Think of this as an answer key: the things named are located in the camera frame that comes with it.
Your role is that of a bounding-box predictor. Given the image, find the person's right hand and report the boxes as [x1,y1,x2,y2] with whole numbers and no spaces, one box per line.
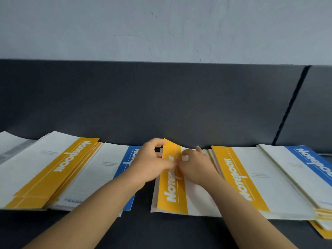
[177,146,223,187]

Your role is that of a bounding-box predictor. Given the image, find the person's left forearm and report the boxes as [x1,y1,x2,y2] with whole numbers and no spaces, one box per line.
[23,172,146,249]

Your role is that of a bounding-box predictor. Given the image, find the yellow striped notebook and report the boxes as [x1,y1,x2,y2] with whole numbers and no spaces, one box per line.
[156,138,223,218]

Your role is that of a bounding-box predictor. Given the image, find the person's right forearm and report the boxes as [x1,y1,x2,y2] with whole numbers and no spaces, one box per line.
[205,175,299,249]

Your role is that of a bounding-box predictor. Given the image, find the white paper sheets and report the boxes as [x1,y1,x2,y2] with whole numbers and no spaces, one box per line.
[0,131,38,165]

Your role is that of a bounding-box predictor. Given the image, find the stack of blue striped notebooks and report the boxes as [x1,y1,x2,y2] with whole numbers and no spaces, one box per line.
[48,142,142,217]
[257,144,332,231]

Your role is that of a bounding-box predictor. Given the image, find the stack of yellow striped notebooks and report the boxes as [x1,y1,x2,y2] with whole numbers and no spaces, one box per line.
[0,131,104,211]
[207,145,320,221]
[309,220,332,240]

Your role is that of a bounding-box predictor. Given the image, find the person's left hand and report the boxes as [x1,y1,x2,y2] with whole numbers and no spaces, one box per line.
[125,139,177,190]

